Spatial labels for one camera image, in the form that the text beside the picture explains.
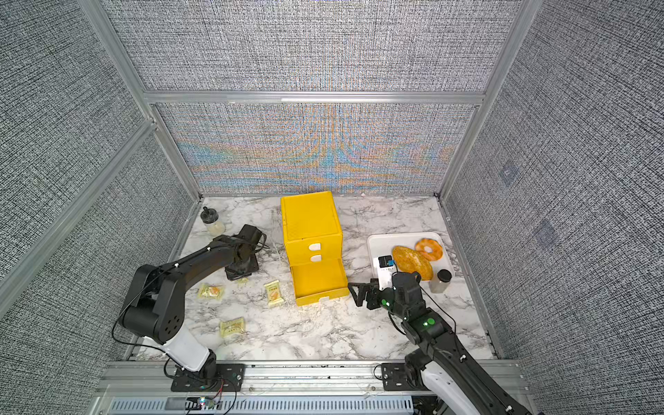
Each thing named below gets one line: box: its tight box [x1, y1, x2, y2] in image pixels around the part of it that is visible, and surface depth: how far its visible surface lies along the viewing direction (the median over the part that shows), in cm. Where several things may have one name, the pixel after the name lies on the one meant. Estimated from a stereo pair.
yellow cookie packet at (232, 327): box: [219, 317, 245, 339], surface depth 83 cm
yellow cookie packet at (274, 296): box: [262, 279, 285, 307], surface depth 91 cm
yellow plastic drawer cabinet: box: [280, 191, 351, 307], surface depth 87 cm
